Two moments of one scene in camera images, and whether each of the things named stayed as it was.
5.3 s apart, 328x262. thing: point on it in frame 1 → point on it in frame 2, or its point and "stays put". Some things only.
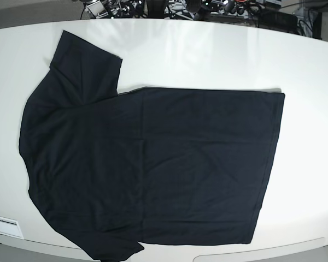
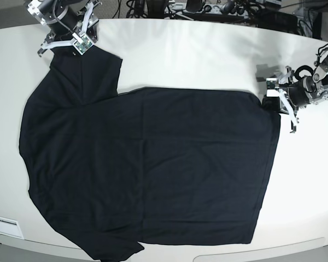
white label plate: (5, 225) stays put
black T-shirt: (113, 171) stays put
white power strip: (185, 12) → (218, 9)
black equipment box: (279, 21) stays put
